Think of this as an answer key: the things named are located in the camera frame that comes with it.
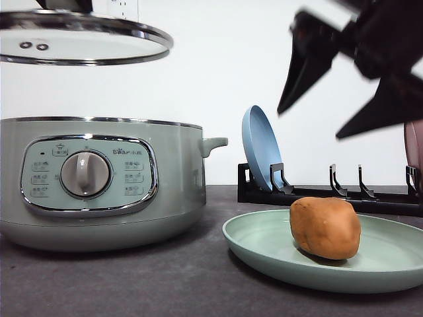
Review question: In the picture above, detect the brown potato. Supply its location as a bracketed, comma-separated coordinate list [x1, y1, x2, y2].
[289, 197, 362, 260]

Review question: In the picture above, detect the glass steamer lid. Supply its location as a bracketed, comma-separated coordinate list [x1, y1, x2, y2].
[0, 0, 174, 65]

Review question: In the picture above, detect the gray table mat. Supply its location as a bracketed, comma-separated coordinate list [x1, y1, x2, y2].
[0, 185, 423, 317]

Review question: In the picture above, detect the green electric steamer pot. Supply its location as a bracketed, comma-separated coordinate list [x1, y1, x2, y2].
[0, 116, 228, 252]

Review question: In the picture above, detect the black dish rack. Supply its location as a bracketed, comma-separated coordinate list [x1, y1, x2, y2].
[238, 162, 423, 216]

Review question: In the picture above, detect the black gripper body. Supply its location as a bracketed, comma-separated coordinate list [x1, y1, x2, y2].
[338, 0, 423, 79]

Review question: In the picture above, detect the white wall socket left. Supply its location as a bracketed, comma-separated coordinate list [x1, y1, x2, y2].
[108, 0, 138, 21]

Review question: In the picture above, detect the blue plate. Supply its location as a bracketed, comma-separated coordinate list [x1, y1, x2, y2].
[242, 105, 284, 191]

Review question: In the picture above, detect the pink plate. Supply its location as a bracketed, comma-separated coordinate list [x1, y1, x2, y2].
[404, 119, 423, 172]

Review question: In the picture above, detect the green plate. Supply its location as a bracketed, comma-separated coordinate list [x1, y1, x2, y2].
[222, 209, 423, 294]

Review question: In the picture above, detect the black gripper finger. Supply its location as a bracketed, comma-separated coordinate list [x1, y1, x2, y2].
[336, 73, 423, 138]
[278, 11, 340, 114]

